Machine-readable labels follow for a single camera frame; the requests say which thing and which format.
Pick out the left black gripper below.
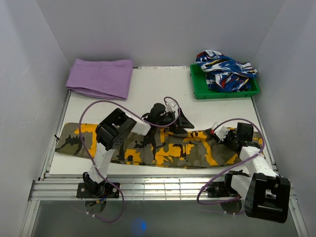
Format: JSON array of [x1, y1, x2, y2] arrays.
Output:
[[156, 108, 194, 135]]

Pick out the camouflage cargo trousers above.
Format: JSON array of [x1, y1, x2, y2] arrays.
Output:
[[54, 122, 266, 169]]

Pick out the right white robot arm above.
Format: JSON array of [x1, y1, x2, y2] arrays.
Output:
[[223, 122, 291, 223]]

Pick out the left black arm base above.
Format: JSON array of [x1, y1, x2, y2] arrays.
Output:
[[76, 182, 119, 199]]

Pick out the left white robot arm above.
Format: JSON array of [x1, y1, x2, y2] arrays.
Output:
[[82, 102, 194, 198]]

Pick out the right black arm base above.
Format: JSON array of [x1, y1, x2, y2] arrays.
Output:
[[206, 182, 239, 198]]

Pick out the folded purple trousers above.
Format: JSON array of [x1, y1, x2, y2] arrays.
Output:
[[66, 59, 133, 100]]

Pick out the green plastic bin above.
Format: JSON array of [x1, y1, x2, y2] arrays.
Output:
[[190, 64, 260, 100]]

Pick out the blue white patterned garment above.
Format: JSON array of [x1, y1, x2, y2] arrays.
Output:
[[195, 50, 257, 92]]

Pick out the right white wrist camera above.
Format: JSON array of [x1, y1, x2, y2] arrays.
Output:
[[211, 122, 230, 144]]

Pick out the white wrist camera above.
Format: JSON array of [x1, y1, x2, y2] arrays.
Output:
[[165, 100, 178, 113], [211, 122, 230, 144]]

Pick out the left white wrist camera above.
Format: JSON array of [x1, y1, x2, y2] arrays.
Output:
[[165, 100, 178, 113]]

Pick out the aluminium front rail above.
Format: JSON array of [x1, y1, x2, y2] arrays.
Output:
[[28, 174, 213, 201]]

